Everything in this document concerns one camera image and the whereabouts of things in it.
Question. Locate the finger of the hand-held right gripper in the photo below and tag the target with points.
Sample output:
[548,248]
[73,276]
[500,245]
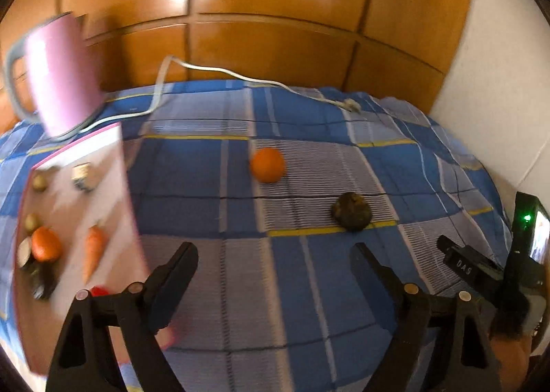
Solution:
[464,265]

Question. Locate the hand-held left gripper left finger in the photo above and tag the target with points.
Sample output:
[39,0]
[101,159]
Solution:
[180,271]

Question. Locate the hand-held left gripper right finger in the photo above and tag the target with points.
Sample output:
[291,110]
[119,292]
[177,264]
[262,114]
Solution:
[365,267]

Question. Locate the dark lumpy fruit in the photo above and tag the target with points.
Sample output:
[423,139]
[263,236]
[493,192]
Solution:
[352,211]

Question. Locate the red tomato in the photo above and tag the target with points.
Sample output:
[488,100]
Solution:
[100,291]

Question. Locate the orange carrot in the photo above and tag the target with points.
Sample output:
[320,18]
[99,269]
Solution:
[94,250]

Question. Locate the pink tray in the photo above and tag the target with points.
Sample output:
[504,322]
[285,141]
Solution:
[64,211]

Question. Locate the large orange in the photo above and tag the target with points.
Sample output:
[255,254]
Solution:
[268,165]

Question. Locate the small potato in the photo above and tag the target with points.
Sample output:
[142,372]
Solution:
[40,182]

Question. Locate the person's right forearm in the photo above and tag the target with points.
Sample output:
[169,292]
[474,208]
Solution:
[511,360]

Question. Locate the blue plaid cloth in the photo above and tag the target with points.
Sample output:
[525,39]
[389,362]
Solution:
[300,289]

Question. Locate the small orange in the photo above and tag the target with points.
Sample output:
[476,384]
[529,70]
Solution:
[46,244]

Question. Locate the small dark sugarcane piece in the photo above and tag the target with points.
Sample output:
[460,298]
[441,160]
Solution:
[43,284]

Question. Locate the pink mug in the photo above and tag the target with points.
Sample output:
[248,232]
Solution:
[64,70]

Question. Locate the wooden wardrobe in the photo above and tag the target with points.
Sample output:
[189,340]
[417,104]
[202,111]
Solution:
[258,1]

